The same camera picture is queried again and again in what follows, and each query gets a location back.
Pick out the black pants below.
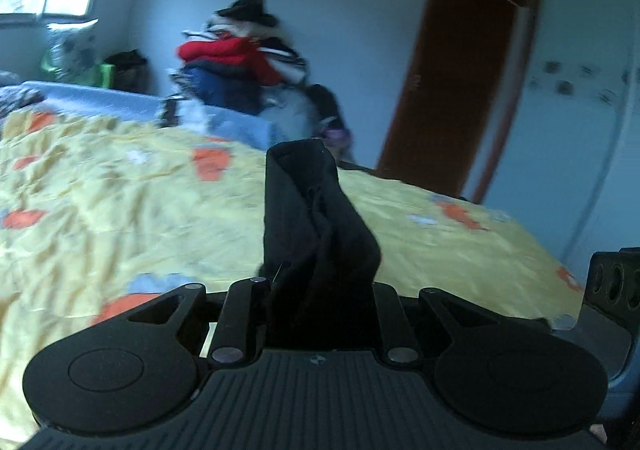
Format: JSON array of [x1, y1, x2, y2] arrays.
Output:
[[257, 140, 383, 351]]

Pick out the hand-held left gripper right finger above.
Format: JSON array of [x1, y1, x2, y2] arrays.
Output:
[[372, 280, 502, 365]]

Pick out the brown wooden door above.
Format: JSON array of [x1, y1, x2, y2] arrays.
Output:
[[376, 0, 524, 197]]

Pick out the white wardrobe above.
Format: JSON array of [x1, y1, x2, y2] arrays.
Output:
[[480, 0, 640, 283]]

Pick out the yellow printed blanket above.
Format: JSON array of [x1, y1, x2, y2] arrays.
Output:
[[0, 109, 585, 431]]

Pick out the navy jacket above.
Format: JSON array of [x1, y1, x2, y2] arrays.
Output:
[[186, 66, 262, 117]]

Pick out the black bag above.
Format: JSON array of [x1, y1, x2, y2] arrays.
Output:
[[102, 50, 149, 94]]

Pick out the red jacket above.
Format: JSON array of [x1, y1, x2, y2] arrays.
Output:
[[176, 37, 282, 85]]

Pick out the white and green plastic bag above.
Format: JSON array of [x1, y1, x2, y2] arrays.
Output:
[[41, 19, 117, 87]]

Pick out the pile of clothes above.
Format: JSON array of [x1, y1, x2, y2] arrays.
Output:
[[170, 0, 352, 162]]

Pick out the patterned pillow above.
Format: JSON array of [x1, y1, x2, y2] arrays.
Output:
[[0, 72, 42, 107]]

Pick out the purple cloth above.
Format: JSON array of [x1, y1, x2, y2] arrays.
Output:
[[322, 127, 352, 152]]

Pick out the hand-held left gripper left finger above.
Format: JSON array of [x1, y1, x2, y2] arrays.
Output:
[[127, 277, 273, 367]]

